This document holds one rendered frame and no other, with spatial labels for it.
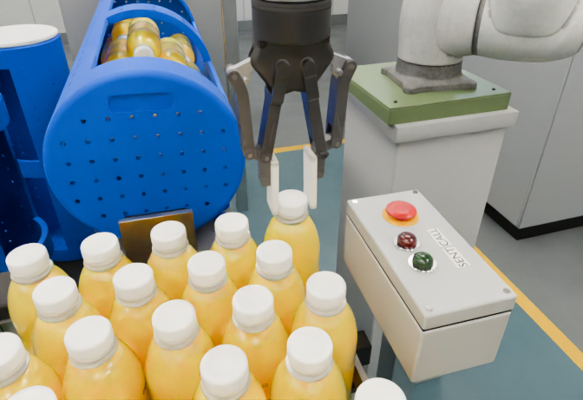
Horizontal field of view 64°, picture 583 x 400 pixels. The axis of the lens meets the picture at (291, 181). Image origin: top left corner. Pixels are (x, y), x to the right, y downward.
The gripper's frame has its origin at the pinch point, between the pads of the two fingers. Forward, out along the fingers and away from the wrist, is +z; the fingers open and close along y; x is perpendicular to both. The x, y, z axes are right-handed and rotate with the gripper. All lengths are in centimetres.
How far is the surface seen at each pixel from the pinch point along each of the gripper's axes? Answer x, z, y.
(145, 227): -10.9, 11.1, 18.0
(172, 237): 1.3, 4.2, 14.1
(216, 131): -18.5, 1.4, 6.3
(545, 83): -105, 38, -137
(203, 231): -22.7, 22.1, 9.8
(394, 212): 4.1, 3.7, -11.4
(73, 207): -18.5, 10.9, 28.1
